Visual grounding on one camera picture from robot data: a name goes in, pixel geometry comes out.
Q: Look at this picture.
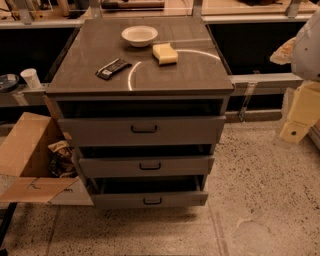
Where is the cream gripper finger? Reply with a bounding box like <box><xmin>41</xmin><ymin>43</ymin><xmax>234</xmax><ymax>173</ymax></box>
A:
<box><xmin>270</xmin><ymin>37</ymin><xmax>296</xmax><ymax>65</ymax></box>

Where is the grey drawer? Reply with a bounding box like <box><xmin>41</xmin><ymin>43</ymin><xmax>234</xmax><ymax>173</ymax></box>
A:
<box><xmin>58</xmin><ymin>116</ymin><xmax>225</xmax><ymax>147</ymax></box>
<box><xmin>92</xmin><ymin>175</ymin><xmax>208</xmax><ymax>209</ymax></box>
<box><xmin>79</xmin><ymin>155</ymin><xmax>214</xmax><ymax>178</ymax></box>

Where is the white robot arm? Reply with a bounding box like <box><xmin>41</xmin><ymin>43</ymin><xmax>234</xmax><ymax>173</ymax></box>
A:
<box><xmin>270</xmin><ymin>10</ymin><xmax>320</xmax><ymax>144</ymax></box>

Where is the grey top drawer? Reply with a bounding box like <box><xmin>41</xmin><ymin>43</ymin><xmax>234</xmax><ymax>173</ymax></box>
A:
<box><xmin>58</xmin><ymin>116</ymin><xmax>225</xmax><ymax>147</ymax></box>

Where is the grey bottom drawer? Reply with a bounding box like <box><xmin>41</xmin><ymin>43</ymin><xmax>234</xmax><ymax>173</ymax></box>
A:
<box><xmin>92</xmin><ymin>175</ymin><xmax>208</xmax><ymax>209</ymax></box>

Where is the grey drawer cabinet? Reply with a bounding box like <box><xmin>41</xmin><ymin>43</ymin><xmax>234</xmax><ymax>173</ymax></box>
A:
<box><xmin>47</xmin><ymin>17</ymin><xmax>234</xmax><ymax>199</ymax></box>

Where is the yellow sponge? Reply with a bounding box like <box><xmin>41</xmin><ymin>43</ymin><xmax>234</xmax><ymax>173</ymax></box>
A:
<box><xmin>153</xmin><ymin>43</ymin><xmax>178</xmax><ymax>65</ymax></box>

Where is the white bowl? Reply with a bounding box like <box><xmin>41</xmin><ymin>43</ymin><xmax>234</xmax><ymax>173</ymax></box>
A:
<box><xmin>121</xmin><ymin>26</ymin><xmax>158</xmax><ymax>47</ymax></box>

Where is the black snack bar wrapper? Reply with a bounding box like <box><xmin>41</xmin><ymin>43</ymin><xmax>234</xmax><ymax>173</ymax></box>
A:
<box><xmin>95</xmin><ymin>58</ymin><xmax>131</xmax><ymax>80</ymax></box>

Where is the snack bag in box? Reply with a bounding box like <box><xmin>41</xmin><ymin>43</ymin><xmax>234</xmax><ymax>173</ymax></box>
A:
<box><xmin>48</xmin><ymin>140</ymin><xmax>77</xmax><ymax>178</ymax></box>

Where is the white paper cup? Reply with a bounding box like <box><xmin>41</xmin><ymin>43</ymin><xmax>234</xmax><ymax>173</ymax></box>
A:
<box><xmin>20</xmin><ymin>68</ymin><xmax>41</xmax><ymax>89</ymax></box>

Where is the brown cardboard box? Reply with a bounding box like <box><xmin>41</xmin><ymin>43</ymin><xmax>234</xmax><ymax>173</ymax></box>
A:
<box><xmin>0</xmin><ymin>112</ymin><xmax>93</xmax><ymax>206</ymax></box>

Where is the dark round lid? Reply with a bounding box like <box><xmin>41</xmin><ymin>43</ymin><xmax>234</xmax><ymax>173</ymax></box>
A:
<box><xmin>0</xmin><ymin>74</ymin><xmax>19</xmax><ymax>93</ymax></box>

